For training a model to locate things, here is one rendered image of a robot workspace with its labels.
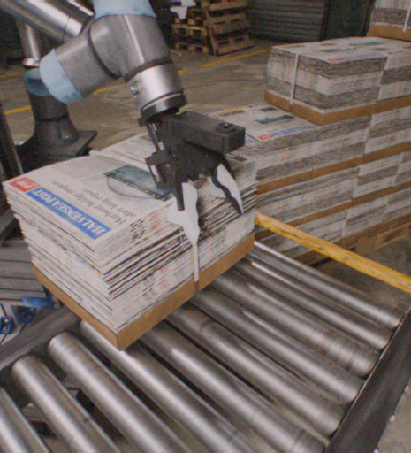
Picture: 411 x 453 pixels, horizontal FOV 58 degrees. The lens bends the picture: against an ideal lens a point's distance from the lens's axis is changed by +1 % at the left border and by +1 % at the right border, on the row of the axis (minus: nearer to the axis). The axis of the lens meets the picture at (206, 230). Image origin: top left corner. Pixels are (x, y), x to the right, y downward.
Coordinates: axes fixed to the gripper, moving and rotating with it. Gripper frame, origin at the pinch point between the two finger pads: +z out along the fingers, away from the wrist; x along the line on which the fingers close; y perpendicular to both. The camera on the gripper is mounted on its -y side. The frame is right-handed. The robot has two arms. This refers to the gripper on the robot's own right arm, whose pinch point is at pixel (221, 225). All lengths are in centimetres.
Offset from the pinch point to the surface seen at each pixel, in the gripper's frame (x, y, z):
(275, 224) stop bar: -30.3, 16.0, 12.3
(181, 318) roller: 4.7, 15.3, 15.9
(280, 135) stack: -79, 41, -4
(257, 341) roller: -1.2, 4.3, 23.5
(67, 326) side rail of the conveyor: 20.2, 27.0, 8.5
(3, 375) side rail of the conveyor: 32.2, 27.6, 9.6
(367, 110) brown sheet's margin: -120, 27, 1
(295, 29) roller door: -745, 400, -146
